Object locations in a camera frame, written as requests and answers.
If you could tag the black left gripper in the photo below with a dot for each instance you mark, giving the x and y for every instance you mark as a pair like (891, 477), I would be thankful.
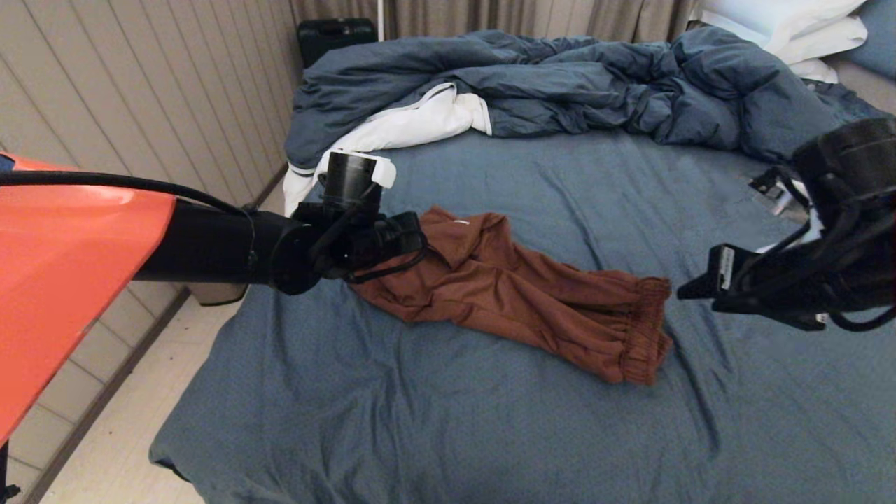
(388, 241)

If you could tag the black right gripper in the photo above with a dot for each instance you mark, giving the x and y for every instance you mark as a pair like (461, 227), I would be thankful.
(745, 287)

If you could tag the brown shorts with white print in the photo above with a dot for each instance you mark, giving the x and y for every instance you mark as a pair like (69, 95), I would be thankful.
(504, 280)

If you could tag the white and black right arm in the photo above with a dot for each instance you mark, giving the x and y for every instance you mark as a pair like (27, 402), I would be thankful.
(854, 238)

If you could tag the orange and navy left arm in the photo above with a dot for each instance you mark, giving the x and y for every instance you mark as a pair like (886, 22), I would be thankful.
(70, 280)

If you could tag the beige trash bin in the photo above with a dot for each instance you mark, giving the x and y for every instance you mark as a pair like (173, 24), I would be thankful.
(217, 294)

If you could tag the dark green suitcase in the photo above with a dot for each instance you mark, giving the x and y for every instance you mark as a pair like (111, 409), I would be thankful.
(336, 38)

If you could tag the crumpled dark blue duvet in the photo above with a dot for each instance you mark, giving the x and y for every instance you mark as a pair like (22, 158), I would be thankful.
(630, 84)

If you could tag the blue bed sheet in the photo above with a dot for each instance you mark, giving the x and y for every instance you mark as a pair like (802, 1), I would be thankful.
(490, 434)

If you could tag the white pole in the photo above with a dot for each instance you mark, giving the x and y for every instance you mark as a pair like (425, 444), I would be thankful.
(381, 17)

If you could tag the small white pillow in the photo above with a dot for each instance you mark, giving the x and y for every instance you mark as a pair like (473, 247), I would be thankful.
(815, 70)

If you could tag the beige curtain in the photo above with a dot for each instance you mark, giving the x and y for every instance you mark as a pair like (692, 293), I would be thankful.
(490, 15)

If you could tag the beige mattress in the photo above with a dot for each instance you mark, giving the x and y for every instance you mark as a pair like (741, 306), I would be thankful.
(868, 87)

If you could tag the flat white pillow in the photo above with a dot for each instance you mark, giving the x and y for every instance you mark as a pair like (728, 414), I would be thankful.
(829, 40)

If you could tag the large white pillow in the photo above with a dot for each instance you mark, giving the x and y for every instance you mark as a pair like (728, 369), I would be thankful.
(763, 14)

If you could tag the blue pillow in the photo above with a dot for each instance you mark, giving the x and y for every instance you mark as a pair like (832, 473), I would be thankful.
(875, 35)

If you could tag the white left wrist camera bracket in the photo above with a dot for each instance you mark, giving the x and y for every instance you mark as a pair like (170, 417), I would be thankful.
(381, 168)

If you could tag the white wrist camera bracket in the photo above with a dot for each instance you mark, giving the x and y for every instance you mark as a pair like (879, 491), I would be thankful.
(777, 192)
(381, 168)

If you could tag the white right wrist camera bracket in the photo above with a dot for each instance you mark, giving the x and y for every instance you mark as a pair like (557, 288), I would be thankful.
(777, 192)

